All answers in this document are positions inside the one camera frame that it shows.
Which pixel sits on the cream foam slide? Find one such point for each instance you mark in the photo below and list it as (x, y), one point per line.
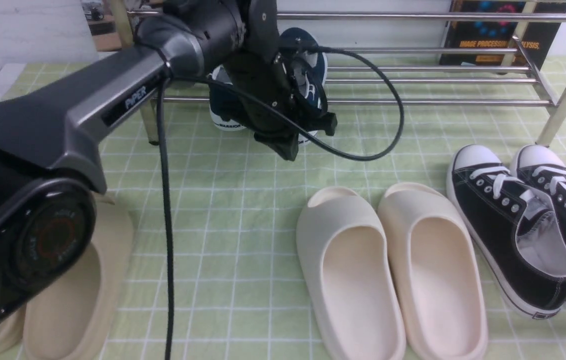
(435, 273)
(343, 252)

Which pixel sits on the green checkered tablecloth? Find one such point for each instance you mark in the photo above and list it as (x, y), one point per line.
(239, 289)

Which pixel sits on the navy blue sneaker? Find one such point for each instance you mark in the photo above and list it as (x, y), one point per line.
(313, 65)
(226, 109)

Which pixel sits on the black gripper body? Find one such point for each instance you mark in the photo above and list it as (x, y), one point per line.
(282, 98)

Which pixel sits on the cream foam slide right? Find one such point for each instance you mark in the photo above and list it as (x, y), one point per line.
(435, 273)

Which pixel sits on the metal shoe rack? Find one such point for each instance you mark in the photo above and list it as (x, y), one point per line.
(526, 74)

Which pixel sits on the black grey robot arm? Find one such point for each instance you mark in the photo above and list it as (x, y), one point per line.
(50, 163)

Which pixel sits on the black orange book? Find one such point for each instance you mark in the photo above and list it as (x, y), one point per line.
(537, 38)

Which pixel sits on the cream foam slide left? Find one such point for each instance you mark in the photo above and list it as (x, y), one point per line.
(343, 252)

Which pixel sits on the black canvas sneaker left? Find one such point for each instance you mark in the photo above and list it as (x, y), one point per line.
(515, 227)

